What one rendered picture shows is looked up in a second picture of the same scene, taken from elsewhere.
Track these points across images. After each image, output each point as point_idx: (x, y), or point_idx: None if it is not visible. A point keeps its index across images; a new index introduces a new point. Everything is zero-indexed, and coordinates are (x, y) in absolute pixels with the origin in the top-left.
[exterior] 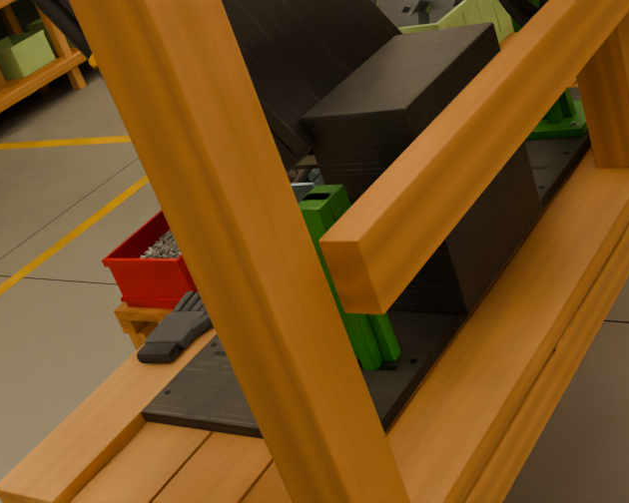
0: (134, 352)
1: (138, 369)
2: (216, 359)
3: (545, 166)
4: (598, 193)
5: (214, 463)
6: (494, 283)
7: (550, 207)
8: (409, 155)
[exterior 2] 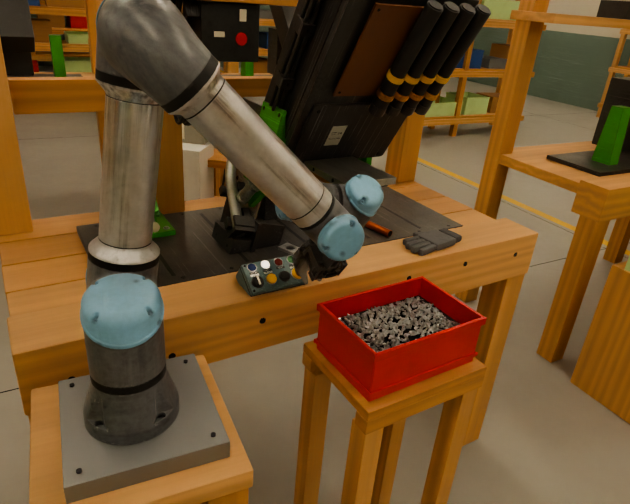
0: (464, 249)
1: (462, 240)
2: (420, 225)
3: (199, 214)
4: (207, 204)
5: (435, 208)
6: None
7: None
8: None
